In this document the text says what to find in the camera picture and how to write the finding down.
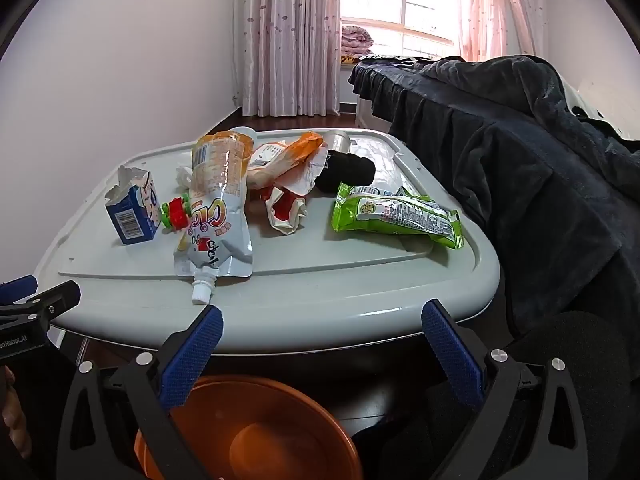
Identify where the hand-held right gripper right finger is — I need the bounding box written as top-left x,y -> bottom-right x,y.
421,299 -> 601,480

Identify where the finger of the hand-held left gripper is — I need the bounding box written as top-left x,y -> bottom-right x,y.
0,280 -> 82,332
0,275 -> 38,306

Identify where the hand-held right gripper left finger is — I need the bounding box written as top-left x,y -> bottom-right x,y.
56,304 -> 224,480

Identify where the orange plastic basin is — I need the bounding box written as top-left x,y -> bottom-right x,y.
134,374 -> 363,480

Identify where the blue drink carton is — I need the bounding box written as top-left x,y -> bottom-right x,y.
104,165 -> 163,246

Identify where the white orange spout pouch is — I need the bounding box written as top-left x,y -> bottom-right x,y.
172,127 -> 257,306

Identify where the green snack packet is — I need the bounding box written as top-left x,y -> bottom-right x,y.
331,181 -> 465,251

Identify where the red and white wrapper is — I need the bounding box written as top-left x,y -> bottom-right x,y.
262,185 -> 307,237

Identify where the orange snack bag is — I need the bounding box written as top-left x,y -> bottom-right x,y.
247,131 -> 327,196

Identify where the person's left hand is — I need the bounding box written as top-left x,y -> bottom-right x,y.
0,365 -> 30,461

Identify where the black fleece clothing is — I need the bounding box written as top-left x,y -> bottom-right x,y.
352,310 -> 640,480

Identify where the grey plastic lid table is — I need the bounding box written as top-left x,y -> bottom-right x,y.
31,127 -> 502,356

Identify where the crumpled white tissue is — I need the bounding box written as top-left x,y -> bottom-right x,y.
174,164 -> 196,192

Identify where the bed with dark blanket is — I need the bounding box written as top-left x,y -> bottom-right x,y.
347,55 -> 640,351

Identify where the black cloth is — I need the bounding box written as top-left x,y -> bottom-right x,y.
315,149 -> 377,193

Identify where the grey jar with metal lid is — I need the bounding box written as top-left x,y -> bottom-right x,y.
322,129 -> 355,153

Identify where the folded pink quilt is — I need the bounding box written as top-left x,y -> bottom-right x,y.
341,24 -> 375,56

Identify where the pink dotted curtain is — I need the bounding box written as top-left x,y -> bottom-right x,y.
450,0 -> 548,63
242,0 -> 343,117

